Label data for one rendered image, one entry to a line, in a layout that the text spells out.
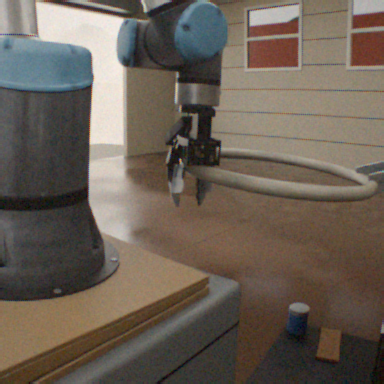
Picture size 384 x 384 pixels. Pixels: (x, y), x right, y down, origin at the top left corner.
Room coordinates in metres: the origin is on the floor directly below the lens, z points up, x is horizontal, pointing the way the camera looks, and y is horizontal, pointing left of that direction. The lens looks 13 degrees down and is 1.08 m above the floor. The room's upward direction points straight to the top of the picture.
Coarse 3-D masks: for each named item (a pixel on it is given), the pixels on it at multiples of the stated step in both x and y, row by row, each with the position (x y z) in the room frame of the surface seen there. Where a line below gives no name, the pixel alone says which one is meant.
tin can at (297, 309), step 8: (296, 304) 1.61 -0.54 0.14; (304, 304) 1.60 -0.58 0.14; (296, 312) 1.54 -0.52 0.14; (304, 312) 1.53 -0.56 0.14; (288, 320) 1.58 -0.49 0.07; (296, 320) 1.54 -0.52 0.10; (304, 320) 1.53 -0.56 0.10; (288, 328) 1.57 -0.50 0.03; (296, 328) 1.53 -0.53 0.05; (304, 328) 1.54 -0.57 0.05
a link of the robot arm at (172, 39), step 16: (144, 0) 0.56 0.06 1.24; (160, 0) 0.54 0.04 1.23; (176, 0) 0.54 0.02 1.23; (192, 0) 0.55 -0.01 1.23; (160, 16) 0.55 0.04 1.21; (176, 16) 0.55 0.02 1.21; (192, 16) 0.54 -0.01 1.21; (208, 16) 0.55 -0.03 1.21; (224, 16) 0.57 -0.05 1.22; (144, 32) 0.63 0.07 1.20; (160, 32) 0.57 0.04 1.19; (176, 32) 0.54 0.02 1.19; (192, 32) 0.54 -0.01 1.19; (208, 32) 0.56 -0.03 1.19; (224, 32) 0.57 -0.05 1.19; (160, 48) 0.59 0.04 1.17; (176, 48) 0.56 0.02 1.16; (192, 48) 0.54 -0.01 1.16; (208, 48) 0.56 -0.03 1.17; (160, 64) 0.65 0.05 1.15; (176, 64) 0.62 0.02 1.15; (192, 64) 0.59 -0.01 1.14
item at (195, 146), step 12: (180, 108) 0.77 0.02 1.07; (192, 108) 0.75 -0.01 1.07; (192, 120) 0.77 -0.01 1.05; (204, 120) 0.74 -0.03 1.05; (192, 132) 0.75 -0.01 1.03; (204, 132) 0.74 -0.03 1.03; (180, 144) 0.76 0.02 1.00; (192, 144) 0.75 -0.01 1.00; (204, 144) 0.76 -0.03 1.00; (216, 144) 0.76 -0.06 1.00; (180, 156) 0.78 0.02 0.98; (192, 156) 0.74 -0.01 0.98; (204, 156) 0.75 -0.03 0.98
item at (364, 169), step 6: (378, 162) 0.90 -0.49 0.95; (360, 168) 0.90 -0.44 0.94; (366, 168) 0.90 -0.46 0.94; (372, 168) 0.90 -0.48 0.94; (378, 168) 0.89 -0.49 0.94; (366, 174) 0.90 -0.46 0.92; (372, 174) 0.80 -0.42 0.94; (378, 174) 0.79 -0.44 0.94; (372, 180) 0.79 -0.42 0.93; (378, 180) 0.79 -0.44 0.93; (378, 186) 0.79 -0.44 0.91; (378, 192) 0.79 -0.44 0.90
